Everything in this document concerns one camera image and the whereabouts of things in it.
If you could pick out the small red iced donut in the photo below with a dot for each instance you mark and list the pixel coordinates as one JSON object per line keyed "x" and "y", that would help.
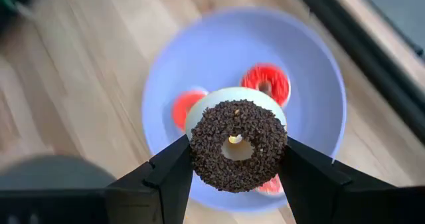
{"x": 182, "y": 109}
{"x": 280, "y": 84}

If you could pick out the lavender plate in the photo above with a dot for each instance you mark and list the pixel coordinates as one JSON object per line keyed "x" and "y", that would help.
{"x": 216, "y": 51}

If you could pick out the small pink iced donut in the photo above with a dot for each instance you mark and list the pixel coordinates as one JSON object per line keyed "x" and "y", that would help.
{"x": 270, "y": 186}

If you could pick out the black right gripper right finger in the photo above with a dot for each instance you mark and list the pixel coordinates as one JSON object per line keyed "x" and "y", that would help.
{"x": 332, "y": 200}

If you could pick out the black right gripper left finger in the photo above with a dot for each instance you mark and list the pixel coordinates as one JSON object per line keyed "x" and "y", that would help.
{"x": 133, "y": 204}

